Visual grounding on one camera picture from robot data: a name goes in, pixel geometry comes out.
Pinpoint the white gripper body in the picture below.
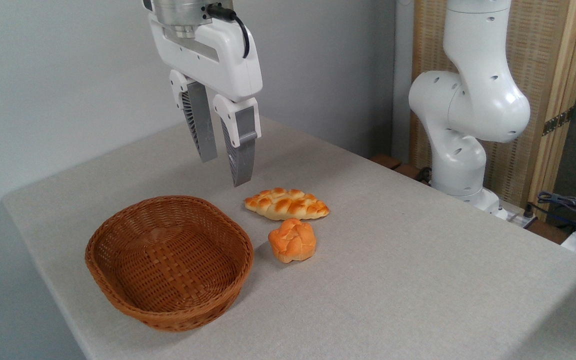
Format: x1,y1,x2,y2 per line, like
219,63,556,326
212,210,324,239
148,13,264,103

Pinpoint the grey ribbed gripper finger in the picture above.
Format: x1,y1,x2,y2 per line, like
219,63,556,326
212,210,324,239
169,69,219,164
212,94,262,188

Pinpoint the round knotted bread roll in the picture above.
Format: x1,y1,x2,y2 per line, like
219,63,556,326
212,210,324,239
267,218,317,264

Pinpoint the long braided bread loaf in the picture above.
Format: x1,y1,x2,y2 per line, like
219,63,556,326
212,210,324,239
244,187,330,222

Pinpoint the brown wicker basket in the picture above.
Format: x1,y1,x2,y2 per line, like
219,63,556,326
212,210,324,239
84,195,255,333

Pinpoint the brown wooden block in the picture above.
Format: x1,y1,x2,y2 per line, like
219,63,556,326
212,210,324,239
370,153,404,171

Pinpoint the white power strip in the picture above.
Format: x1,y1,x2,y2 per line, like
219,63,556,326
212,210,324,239
501,204,540,230

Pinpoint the dark metal screen hinge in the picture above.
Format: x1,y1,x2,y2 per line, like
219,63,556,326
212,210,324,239
541,107,575,137

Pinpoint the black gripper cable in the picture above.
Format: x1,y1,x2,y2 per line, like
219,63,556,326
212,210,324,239
206,4,251,59

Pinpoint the tangled dark cable bundle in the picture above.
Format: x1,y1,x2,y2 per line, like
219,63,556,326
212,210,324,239
528,184,576,237

